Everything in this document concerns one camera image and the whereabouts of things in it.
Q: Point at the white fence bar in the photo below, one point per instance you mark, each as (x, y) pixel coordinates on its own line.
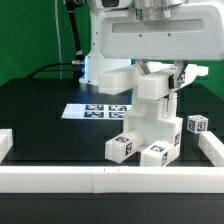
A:
(6, 142)
(212, 147)
(47, 179)

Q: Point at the white front fence bar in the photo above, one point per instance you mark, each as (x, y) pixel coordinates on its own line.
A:
(47, 179)

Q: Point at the white left fence bar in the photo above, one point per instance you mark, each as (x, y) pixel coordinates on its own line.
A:
(6, 142)

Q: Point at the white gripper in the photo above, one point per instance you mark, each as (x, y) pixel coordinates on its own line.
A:
(193, 32)

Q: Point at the white chair back frame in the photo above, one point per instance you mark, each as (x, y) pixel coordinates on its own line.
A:
(149, 87)

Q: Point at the white tagged cube nut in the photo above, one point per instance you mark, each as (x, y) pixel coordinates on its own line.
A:
(197, 123)

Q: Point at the white right fence bar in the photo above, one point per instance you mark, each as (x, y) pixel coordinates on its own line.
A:
(212, 147)

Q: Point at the white sheet with tags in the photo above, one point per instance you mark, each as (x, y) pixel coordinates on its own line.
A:
(95, 111)

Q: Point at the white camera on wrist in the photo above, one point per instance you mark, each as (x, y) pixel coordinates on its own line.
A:
(113, 4)

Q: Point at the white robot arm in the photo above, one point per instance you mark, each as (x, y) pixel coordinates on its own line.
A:
(145, 10)

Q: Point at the white chair seat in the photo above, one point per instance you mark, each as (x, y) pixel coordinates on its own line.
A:
(156, 121)

